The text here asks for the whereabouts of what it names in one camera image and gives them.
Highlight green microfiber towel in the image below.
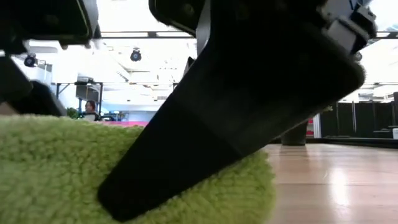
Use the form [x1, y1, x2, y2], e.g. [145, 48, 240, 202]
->
[0, 114, 277, 224]

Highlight pink plastic basket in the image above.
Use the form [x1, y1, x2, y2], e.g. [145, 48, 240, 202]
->
[98, 120, 150, 128]

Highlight person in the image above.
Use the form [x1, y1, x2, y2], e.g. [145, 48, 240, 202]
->
[83, 100, 101, 122]

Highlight potted green plant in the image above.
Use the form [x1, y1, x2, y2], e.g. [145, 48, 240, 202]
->
[280, 105, 333, 147]

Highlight black partition panels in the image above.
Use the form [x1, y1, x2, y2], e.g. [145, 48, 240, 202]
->
[319, 100, 398, 139]

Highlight black background workstation frame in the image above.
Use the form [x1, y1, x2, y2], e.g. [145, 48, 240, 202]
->
[53, 80, 104, 121]

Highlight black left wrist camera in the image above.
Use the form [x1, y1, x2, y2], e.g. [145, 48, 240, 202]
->
[0, 0, 102, 50]

